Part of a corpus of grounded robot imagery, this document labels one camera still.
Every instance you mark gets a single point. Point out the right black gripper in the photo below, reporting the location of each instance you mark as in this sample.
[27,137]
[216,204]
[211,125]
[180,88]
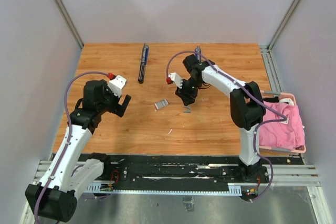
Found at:
[187,97]

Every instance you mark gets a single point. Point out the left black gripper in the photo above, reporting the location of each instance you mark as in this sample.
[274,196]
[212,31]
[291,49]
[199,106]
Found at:
[117,108]

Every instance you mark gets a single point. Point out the silver staple strip block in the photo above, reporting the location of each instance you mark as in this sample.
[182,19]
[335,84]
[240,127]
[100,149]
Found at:
[161,104]

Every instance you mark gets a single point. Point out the blue stapler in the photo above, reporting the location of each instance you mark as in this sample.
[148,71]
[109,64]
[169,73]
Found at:
[143,62]
[198,52]

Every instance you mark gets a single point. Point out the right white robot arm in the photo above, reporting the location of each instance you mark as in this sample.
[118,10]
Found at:
[246,106]

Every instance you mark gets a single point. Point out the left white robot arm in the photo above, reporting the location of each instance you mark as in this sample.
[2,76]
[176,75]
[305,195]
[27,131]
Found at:
[56,194]

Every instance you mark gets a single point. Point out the pink plastic basket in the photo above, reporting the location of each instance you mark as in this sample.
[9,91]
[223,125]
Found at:
[288,98]

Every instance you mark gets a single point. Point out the pink cloth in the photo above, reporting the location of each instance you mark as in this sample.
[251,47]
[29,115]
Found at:
[287,134]

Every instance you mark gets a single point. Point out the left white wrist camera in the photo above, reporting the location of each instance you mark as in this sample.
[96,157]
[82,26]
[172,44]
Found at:
[117,84]

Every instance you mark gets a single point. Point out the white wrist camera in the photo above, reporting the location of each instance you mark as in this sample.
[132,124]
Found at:
[176,79]
[117,84]

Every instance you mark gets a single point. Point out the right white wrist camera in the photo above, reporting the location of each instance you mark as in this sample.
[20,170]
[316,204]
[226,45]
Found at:
[176,79]

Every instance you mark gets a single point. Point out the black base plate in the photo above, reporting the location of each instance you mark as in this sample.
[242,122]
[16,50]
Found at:
[139,172]

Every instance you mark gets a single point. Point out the grey cable duct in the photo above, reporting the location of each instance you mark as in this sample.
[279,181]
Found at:
[214,189]

